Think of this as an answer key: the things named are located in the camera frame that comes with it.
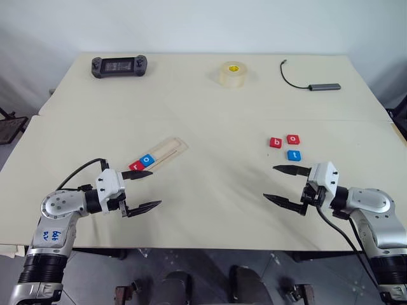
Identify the dark stand beside table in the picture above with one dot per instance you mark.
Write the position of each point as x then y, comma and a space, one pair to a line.
11, 127

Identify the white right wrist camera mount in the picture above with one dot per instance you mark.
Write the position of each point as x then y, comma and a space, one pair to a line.
324, 176

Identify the grey usb hub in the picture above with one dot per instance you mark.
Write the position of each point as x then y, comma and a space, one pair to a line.
324, 87

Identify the rusty caster wheel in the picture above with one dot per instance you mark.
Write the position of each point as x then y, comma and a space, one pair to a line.
297, 294
127, 294

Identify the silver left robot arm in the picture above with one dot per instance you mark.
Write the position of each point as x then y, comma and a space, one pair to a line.
57, 206

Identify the black chair part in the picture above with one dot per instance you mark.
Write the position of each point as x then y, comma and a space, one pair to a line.
399, 117

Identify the red letter tile b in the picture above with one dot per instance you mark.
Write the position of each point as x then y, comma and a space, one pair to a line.
276, 142

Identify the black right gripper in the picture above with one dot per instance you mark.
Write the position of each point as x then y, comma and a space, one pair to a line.
311, 197

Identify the red letter tile o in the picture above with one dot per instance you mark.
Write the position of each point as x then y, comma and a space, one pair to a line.
293, 139

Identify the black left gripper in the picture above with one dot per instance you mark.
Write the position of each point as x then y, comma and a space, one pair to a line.
123, 208

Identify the wooden tile rack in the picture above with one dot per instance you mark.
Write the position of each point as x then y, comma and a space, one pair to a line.
168, 147

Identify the black handheld game console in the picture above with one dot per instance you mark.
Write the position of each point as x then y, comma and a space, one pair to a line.
119, 66

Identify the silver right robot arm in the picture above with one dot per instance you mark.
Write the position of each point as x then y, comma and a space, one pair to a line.
375, 203

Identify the clear tape roll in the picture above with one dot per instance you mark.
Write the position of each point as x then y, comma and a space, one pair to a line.
232, 79

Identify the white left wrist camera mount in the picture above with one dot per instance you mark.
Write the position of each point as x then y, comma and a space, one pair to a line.
109, 184

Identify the blue letter tile t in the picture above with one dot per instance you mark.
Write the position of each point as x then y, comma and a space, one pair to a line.
294, 155

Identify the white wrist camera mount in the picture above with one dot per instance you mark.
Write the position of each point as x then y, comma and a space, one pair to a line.
324, 176
109, 184

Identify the black table frame bar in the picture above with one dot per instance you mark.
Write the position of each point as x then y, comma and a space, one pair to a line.
190, 252

